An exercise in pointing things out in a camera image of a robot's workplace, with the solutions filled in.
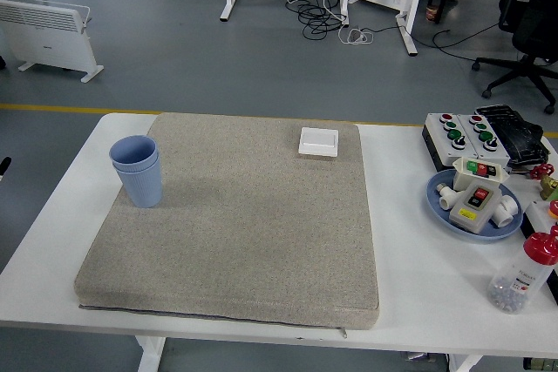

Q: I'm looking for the white cable coil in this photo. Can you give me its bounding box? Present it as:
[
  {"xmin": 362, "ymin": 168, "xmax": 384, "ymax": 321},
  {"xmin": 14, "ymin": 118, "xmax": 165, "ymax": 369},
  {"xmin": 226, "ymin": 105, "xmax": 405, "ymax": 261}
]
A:
[{"xmin": 338, "ymin": 26, "xmax": 375, "ymax": 46}]

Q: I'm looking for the white four-button control box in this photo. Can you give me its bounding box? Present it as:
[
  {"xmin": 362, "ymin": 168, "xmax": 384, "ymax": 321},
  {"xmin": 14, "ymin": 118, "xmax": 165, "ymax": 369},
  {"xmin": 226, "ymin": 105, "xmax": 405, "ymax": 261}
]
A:
[
  {"xmin": 425, "ymin": 112, "xmax": 480, "ymax": 172},
  {"xmin": 455, "ymin": 112, "xmax": 511, "ymax": 168}
]

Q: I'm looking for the brass valve with red handwheel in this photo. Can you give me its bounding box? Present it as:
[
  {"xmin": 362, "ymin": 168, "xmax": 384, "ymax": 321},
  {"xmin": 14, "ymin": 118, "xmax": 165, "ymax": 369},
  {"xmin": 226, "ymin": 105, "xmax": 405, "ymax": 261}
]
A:
[{"xmin": 529, "ymin": 162, "xmax": 558, "ymax": 201}]

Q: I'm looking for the black office chair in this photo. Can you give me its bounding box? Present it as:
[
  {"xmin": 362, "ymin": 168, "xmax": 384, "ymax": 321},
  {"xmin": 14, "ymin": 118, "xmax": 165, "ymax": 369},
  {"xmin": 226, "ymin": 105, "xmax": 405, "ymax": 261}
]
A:
[{"xmin": 471, "ymin": 0, "xmax": 558, "ymax": 115}]

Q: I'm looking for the white table leg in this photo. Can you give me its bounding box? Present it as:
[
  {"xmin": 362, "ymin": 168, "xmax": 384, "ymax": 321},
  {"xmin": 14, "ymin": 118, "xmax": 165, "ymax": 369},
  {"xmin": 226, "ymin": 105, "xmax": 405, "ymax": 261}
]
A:
[
  {"xmin": 448, "ymin": 353, "xmax": 484, "ymax": 372},
  {"xmin": 133, "ymin": 335, "xmax": 167, "ymax": 372}
]

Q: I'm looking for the grey red-black button switch box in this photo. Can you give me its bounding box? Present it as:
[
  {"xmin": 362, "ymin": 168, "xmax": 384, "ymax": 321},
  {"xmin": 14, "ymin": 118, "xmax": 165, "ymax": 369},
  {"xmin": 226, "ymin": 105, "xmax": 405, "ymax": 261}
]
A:
[{"xmin": 448, "ymin": 183, "xmax": 500, "ymax": 233}]

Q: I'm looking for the blue ribbed plastic cup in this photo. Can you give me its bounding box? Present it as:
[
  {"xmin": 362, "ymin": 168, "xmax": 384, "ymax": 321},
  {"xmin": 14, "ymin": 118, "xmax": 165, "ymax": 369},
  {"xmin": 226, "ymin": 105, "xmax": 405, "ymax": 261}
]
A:
[
  {"xmin": 108, "ymin": 134, "xmax": 160, "ymax": 169},
  {"xmin": 112, "ymin": 154, "xmax": 165, "ymax": 209}
]

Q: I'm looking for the black foot pedal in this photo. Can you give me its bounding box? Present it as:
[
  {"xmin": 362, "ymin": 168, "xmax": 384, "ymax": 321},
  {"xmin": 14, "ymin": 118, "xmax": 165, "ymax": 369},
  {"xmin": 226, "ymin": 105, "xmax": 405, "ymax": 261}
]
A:
[{"xmin": 473, "ymin": 104, "xmax": 551, "ymax": 168}]

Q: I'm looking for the box with red stop button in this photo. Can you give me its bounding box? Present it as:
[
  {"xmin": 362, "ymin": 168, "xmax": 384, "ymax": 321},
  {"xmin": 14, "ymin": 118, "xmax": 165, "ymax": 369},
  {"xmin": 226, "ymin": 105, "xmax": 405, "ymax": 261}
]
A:
[{"xmin": 521, "ymin": 199, "xmax": 558, "ymax": 242}]

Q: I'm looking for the grey-brown cushion mat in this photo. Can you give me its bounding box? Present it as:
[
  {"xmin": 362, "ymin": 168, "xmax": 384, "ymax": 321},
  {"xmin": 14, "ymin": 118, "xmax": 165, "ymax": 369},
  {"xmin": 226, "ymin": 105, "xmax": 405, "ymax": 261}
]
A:
[{"xmin": 72, "ymin": 111, "xmax": 381, "ymax": 332}]

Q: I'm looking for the white wall switch panel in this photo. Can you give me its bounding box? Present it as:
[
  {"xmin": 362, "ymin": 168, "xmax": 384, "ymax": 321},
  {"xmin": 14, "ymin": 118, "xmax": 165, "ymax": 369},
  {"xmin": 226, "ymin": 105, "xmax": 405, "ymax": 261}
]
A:
[{"xmin": 297, "ymin": 126, "xmax": 341, "ymax": 158}]

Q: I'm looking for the olive box under table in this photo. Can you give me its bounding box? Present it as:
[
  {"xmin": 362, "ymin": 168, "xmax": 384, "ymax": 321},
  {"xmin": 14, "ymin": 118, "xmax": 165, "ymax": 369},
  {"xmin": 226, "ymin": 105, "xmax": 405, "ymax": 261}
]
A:
[{"xmin": 522, "ymin": 356, "xmax": 558, "ymax": 372}]

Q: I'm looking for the blue round plate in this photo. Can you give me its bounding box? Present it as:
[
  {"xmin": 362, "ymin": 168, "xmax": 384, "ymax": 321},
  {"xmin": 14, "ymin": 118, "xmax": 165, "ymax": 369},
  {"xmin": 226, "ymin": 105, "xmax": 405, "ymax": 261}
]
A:
[{"xmin": 425, "ymin": 168, "xmax": 524, "ymax": 243}]

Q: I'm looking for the long black floor cable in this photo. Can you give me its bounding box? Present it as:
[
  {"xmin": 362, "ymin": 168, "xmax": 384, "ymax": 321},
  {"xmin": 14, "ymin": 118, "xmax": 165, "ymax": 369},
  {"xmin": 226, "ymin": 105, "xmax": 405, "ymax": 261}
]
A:
[{"xmin": 370, "ymin": 18, "xmax": 502, "ymax": 64}]

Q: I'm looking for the white green-red button switch box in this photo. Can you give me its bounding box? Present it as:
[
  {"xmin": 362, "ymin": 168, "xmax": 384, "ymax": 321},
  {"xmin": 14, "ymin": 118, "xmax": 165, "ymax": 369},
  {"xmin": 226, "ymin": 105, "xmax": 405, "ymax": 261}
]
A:
[{"xmin": 451, "ymin": 156, "xmax": 510, "ymax": 193}]

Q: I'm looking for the black cable bundle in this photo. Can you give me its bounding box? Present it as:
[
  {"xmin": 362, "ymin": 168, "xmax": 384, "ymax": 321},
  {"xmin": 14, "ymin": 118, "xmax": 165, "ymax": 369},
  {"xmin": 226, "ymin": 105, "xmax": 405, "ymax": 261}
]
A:
[{"xmin": 285, "ymin": 0, "xmax": 350, "ymax": 40}]

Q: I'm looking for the clear bottle with red cap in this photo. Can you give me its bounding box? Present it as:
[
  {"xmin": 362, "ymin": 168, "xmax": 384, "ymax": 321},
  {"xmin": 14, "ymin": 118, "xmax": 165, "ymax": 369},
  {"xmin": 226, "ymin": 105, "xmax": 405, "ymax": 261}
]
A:
[{"xmin": 487, "ymin": 226, "xmax": 558, "ymax": 315}]

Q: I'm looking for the white pipe fitting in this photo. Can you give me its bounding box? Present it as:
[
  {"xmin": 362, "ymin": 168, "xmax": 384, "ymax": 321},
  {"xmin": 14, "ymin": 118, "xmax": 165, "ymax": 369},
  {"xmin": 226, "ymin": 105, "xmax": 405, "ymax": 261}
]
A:
[
  {"xmin": 435, "ymin": 183, "xmax": 459, "ymax": 212},
  {"xmin": 492, "ymin": 194, "xmax": 521, "ymax": 228}
]

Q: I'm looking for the white panel heater with grille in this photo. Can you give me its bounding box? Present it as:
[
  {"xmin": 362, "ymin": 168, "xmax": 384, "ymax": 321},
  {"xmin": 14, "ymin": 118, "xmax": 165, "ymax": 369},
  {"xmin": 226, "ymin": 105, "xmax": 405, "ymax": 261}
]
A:
[{"xmin": 0, "ymin": 0, "xmax": 105, "ymax": 84}]

